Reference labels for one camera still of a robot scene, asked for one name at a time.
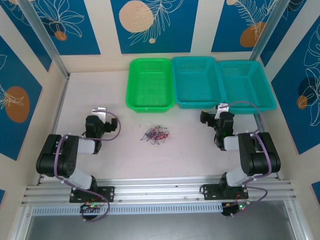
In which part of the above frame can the thin purple cable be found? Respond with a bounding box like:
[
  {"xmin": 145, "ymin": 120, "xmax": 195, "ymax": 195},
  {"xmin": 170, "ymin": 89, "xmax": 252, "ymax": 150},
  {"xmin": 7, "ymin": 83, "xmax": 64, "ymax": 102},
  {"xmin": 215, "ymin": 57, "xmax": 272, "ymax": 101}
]
[{"xmin": 140, "ymin": 125, "xmax": 166, "ymax": 147}]

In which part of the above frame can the thin black cable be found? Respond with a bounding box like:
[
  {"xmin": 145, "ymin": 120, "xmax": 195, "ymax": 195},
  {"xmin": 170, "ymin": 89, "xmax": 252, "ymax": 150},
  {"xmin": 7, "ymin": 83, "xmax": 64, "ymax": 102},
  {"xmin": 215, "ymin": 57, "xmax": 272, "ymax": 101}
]
[{"xmin": 147, "ymin": 126, "xmax": 164, "ymax": 146}]

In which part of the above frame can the teal plastic basket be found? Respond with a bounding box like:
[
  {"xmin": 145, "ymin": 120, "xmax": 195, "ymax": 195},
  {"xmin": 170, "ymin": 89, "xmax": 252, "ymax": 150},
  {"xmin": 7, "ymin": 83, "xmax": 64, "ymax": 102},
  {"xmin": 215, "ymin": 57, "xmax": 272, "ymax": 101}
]
[
  {"xmin": 171, "ymin": 56, "xmax": 225, "ymax": 110},
  {"xmin": 216, "ymin": 60, "xmax": 277, "ymax": 115}
]

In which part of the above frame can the green plastic basket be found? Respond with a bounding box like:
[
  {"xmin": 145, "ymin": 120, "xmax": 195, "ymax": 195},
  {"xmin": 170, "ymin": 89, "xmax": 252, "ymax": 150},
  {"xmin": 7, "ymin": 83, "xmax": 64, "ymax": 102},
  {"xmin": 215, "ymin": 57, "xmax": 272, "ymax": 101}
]
[{"xmin": 124, "ymin": 57, "xmax": 176, "ymax": 114}]

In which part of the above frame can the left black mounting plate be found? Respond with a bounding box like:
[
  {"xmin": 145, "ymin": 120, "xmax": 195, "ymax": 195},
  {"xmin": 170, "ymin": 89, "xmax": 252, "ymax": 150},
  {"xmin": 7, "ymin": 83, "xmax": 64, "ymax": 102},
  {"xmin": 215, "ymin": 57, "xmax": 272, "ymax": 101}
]
[{"xmin": 69, "ymin": 185, "xmax": 116, "ymax": 204}]

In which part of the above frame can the black mounting plate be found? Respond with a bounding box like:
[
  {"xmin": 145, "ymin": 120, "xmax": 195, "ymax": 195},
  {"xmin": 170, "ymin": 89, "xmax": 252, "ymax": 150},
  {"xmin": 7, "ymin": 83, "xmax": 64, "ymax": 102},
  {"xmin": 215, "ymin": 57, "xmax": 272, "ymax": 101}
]
[
  {"xmin": 200, "ymin": 183, "xmax": 250, "ymax": 201},
  {"xmin": 69, "ymin": 185, "xmax": 116, "ymax": 204}
]

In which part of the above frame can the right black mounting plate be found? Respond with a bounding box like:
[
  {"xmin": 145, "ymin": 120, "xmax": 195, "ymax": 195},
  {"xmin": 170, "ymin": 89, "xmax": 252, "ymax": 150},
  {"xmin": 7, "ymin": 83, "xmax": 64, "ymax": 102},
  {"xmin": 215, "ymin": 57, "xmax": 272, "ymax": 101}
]
[{"xmin": 200, "ymin": 183, "xmax": 250, "ymax": 201}]

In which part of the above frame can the left circuit board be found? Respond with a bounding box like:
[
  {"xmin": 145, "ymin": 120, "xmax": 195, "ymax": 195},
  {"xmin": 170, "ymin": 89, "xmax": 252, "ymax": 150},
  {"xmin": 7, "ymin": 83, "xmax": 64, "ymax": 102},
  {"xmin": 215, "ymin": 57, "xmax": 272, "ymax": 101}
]
[{"xmin": 80, "ymin": 203, "xmax": 103, "ymax": 214}]

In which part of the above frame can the circuit board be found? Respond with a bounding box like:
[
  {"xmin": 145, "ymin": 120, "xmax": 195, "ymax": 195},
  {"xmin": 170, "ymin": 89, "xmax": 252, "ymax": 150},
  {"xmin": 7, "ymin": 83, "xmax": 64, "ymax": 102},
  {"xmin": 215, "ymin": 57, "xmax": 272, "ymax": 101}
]
[
  {"xmin": 80, "ymin": 203, "xmax": 103, "ymax": 214},
  {"xmin": 221, "ymin": 202, "xmax": 251, "ymax": 217}
]

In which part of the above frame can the right circuit board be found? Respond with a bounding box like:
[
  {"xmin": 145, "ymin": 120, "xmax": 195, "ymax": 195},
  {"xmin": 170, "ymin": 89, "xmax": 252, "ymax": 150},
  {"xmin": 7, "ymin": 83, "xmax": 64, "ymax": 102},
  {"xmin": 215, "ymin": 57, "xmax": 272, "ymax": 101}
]
[{"xmin": 221, "ymin": 202, "xmax": 251, "ymax": 217}]

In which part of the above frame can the grey metal sheet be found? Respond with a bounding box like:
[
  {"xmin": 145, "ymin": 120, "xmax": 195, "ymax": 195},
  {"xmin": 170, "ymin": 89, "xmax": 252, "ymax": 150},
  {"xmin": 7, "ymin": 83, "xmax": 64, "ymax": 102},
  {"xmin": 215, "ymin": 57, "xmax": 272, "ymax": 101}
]
[{"xmin": 23, "ymin": 199, "xmax": 302, "ymax": 240}]

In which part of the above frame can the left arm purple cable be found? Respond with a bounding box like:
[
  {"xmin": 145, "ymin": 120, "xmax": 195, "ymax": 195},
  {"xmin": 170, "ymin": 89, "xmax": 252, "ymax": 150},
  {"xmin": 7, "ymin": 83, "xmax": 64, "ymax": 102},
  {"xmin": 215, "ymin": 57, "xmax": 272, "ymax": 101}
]
[{"xmin": 54, "ymin": 111, "xmax": 123, "ymax": 223}]

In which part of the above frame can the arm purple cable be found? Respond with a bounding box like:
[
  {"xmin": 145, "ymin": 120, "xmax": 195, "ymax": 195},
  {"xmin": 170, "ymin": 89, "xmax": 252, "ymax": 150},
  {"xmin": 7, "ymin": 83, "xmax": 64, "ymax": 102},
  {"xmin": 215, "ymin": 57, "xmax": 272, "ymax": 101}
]
[
  {"xmin": 54, "ymin": 111, "xmax": 123, "ymax": 223},
  {"xmin": 221, "ymin": 100, "xmax": 274, "ymax": 219}
]

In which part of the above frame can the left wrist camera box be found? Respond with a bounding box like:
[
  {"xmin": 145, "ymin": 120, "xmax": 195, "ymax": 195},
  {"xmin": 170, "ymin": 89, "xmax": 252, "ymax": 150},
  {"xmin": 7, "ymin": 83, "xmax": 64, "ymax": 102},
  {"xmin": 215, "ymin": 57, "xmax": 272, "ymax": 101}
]
[{"xmin": 91, "ymin": 106, "xmax": 109, "ymax": 124}]

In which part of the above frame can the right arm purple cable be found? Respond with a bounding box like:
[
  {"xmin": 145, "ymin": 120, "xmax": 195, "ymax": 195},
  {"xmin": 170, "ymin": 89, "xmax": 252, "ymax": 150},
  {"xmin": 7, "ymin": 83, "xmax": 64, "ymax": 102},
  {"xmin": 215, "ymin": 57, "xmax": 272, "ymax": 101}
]
[{"xmin": 221, "ymin": 100, "xmax": 274, "ymax": 219}]

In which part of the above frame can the aluminium side rail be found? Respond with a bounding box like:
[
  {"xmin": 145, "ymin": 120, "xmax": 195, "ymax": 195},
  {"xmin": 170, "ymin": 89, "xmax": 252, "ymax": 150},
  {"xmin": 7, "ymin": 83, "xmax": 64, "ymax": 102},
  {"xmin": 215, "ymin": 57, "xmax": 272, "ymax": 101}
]
[{"xmin": 36, "ymin": 73, "xmax": 72, "ymax": 186}]

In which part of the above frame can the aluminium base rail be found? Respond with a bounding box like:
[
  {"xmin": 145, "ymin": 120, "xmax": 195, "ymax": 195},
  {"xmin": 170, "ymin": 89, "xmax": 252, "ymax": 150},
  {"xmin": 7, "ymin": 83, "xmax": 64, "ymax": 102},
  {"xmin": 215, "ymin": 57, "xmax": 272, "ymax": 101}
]
[{"xmin": 21, "ymin": 176, "xmax": 297, "ymax": 206}]

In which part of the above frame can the white slotted cable duct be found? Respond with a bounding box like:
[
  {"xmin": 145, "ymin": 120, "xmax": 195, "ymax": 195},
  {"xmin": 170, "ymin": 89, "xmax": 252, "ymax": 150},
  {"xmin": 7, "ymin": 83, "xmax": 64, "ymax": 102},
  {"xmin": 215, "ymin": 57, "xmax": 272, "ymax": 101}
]
[{"xmin": 32, "ymin": 202, "xmax": 224, "ymax": 217}]

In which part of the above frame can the aluminium frame post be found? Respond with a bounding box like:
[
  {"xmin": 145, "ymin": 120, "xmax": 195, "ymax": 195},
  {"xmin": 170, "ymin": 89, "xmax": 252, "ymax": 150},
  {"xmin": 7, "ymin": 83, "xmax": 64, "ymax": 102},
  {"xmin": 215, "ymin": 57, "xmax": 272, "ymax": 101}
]
[
  {"xmin": 249, "ymin": 0, "xmax": 288, "ymax": 63},
  {"xmin": 16, "ymin": 0, "xmax": 71, "ymax": 79}
]

